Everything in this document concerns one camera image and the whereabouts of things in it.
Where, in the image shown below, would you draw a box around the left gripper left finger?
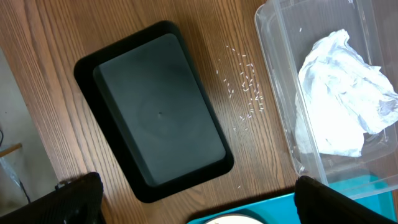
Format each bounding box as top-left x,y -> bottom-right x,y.
1,172 -> 104,224

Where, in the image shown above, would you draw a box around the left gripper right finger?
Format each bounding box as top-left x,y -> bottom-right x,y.
294,175 -> 393,224

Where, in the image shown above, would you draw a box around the white napkin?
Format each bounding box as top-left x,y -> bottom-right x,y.
294,93 -> 365,158
297,28 -> 398,135

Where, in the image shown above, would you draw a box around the teal serving tray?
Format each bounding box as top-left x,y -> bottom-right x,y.
188,175 -> 397,224

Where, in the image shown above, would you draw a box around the black plastic tray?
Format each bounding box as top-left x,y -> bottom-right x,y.
73,21 -> 234,203

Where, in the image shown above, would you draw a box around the clear plastic bin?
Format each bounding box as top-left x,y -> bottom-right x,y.
254,0 -> 397,199

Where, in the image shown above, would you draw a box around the scattered rice grains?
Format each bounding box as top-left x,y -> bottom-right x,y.
215,45 -> 265,131

